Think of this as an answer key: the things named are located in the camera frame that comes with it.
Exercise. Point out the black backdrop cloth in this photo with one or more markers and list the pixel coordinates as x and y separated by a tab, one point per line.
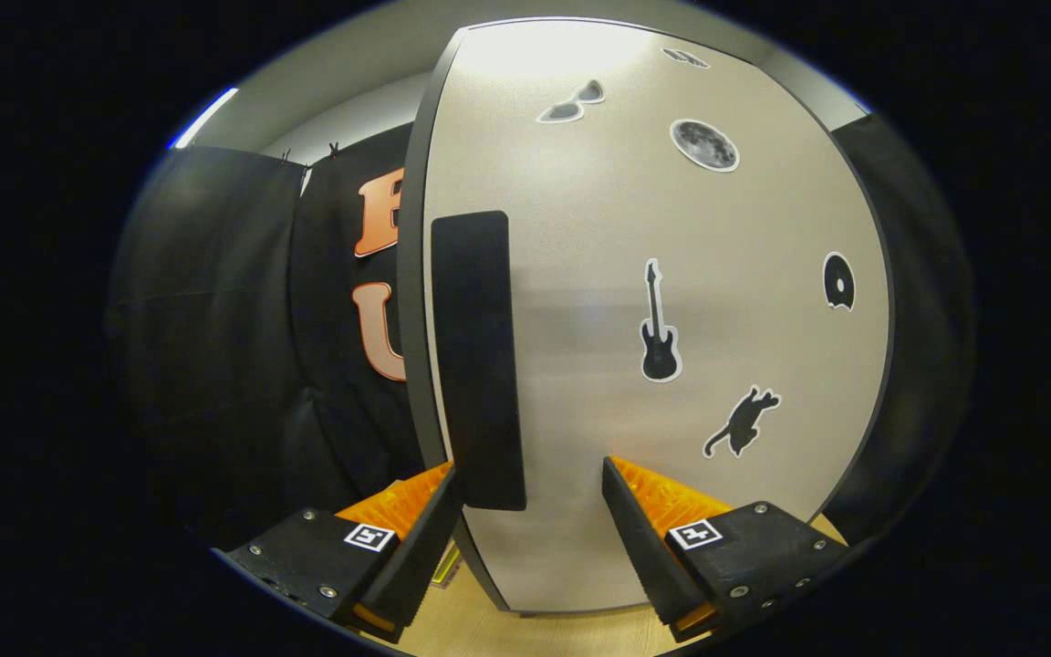
215	319

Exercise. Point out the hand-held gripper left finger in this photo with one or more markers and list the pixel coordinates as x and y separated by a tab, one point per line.
425	547

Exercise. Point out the grey shoe cabinet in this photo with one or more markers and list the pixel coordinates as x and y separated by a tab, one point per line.
410	301

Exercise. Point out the yellow-edged book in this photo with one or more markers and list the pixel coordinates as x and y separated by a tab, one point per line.
448	568

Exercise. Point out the ceiling light panel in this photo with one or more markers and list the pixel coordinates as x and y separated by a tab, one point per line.
206	117

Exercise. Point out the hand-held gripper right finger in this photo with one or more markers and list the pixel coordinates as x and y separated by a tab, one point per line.
644	547

